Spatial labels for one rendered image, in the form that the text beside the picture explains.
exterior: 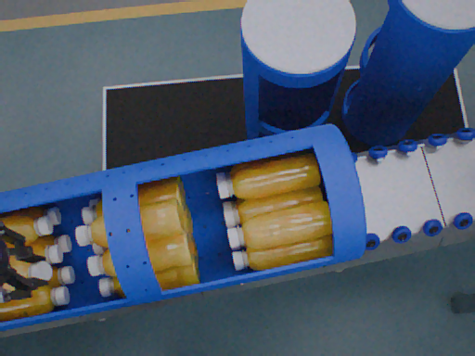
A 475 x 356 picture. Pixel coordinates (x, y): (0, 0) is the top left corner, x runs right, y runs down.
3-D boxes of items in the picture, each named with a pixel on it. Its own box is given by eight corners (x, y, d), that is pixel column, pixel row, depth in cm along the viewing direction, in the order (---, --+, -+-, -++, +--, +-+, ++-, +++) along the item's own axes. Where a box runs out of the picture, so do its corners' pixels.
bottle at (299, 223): (329, 231, 109) (239, 250, 109) (323, 197, 109) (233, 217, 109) (337, 237, 102) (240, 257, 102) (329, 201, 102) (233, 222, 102)
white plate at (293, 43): (219, 8, 128) (220, 11, 129) (284, 93, 121) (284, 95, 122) (311, -45, 131) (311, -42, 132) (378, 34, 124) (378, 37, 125)
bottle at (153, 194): (176, 184, 104) (83, 203, 104) (185, 218, 106) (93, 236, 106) (178, 177, 111) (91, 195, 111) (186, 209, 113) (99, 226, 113)
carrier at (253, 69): (233, 132, 213) (273, 189, 207) (217, 10, 129) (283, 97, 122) (291, 95, 217) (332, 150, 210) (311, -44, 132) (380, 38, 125)
